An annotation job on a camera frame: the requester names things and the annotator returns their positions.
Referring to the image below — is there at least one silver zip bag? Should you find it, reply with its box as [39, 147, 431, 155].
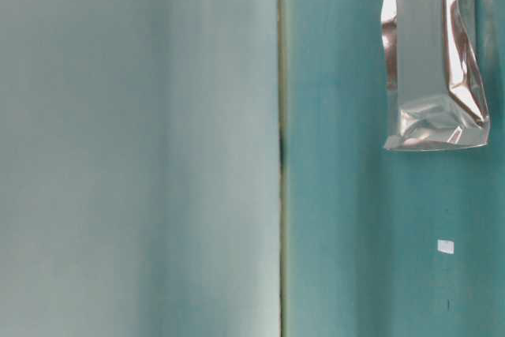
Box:
[380, 0, 491, 152]

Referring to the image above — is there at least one small white tape piece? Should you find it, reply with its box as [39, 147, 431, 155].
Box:
[437, 239, 455, 255]

